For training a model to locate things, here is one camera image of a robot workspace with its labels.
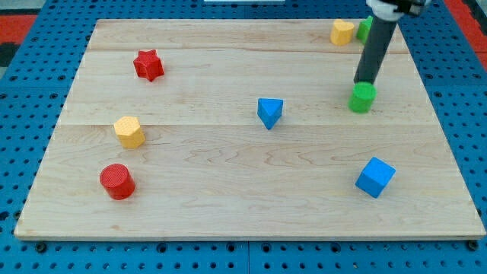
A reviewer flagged yellow heart block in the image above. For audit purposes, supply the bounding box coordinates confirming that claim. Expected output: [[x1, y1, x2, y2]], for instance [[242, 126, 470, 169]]
[[330, 19, 355, 46]]

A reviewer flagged blue cube block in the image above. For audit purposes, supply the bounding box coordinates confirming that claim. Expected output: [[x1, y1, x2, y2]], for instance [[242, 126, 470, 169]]
[[355, 157, 396, 199]]

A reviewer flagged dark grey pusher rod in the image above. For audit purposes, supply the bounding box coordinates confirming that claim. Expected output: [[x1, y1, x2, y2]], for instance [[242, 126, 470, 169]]
[[354, 17, 396, 84]]

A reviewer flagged blue triangle block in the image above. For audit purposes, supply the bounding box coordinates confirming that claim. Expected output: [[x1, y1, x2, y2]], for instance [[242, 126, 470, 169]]
[[257, 98, 284, 130]]

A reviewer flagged yellow hexagon block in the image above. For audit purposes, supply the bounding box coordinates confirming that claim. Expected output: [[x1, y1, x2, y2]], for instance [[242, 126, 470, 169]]
[[113, 116, 145, 148]]

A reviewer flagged wooden board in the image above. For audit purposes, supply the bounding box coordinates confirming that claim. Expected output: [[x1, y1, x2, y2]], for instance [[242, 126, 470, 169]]
[[14, 19, 485, 241]]

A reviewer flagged red cylinder block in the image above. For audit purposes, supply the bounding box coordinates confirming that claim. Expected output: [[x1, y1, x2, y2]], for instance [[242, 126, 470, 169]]
[[99, 164, 135, 200]]

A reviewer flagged green cylinder block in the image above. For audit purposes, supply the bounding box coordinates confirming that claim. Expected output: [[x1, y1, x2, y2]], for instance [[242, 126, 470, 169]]
[[349, 81, 377, 113]]

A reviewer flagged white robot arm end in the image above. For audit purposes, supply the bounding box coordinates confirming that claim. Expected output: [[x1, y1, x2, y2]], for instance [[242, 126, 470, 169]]
[[365, 0, 431, 22]]

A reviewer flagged green block behind rod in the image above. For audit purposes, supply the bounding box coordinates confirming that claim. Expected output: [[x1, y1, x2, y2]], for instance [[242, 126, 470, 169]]
[[356, 15, 374, 45]]

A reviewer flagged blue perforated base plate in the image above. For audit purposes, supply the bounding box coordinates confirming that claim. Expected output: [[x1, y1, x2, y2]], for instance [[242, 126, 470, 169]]
[[1, 0, 486, 273]]

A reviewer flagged red star block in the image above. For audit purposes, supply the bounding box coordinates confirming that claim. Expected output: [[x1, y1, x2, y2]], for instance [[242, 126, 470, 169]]
[[133, 49, 164, 81]]

